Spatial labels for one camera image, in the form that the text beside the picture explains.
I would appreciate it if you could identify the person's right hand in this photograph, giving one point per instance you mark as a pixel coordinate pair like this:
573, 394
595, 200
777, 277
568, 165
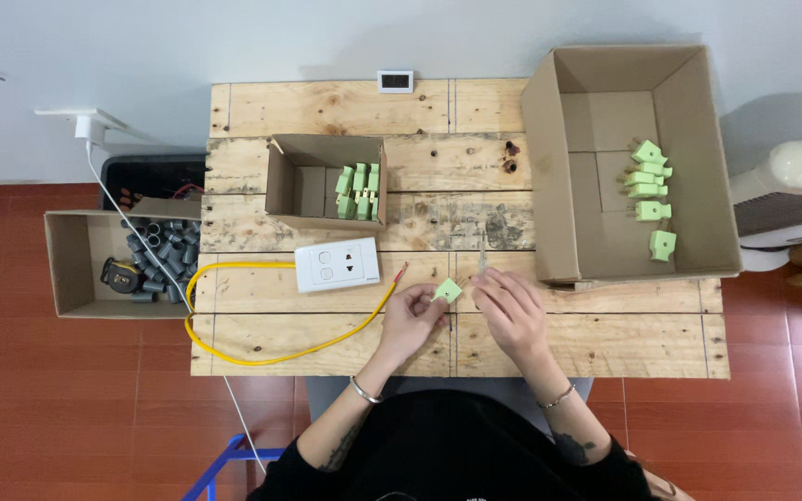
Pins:
516, 316

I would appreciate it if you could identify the person's left hand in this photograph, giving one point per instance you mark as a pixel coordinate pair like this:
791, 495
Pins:
404, 323

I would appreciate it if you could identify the single green plug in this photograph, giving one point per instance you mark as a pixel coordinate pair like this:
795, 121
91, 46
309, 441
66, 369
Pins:
449, 290

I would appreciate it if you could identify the person's grey trousers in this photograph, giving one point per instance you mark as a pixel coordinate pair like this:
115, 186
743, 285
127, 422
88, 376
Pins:
443, 389

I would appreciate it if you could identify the person's black shirt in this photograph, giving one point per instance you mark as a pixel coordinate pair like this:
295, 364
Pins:
443, 452

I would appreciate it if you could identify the pile of green plugs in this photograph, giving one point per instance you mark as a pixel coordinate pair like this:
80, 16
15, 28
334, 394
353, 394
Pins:
651, 189
359, 193

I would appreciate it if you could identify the small cardboard box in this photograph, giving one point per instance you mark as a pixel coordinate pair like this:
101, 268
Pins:
303, 184

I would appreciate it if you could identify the large cardboard box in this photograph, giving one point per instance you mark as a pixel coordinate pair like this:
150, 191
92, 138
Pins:
582, 125

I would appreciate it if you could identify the white digital clock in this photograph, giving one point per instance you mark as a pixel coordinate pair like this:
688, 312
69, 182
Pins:
395, 81

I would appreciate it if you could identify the heap of grey pipe fittings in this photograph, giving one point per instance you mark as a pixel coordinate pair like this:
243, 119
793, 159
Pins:
164, 247

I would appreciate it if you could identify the black yellow tape measure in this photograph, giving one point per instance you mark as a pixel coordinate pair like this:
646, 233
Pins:
121, 277

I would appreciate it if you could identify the black plastic bin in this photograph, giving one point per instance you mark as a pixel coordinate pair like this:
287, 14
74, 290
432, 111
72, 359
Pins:
143, 177

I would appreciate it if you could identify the white fan heater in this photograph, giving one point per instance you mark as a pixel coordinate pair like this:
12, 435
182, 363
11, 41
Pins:
791, 188

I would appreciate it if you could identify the low wide cardboard box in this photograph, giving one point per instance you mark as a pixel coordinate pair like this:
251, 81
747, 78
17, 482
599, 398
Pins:
74, 264

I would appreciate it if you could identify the white power adapter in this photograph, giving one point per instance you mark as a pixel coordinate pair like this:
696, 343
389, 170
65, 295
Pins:
89, 129

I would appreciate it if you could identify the white wall socket outlet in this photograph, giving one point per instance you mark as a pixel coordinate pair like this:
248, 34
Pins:
337, 264

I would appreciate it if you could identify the blue metal stool frame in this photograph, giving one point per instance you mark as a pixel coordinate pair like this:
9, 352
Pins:
223, 466

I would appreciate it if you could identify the white wall shelf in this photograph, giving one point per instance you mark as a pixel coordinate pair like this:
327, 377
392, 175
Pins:
74, 112

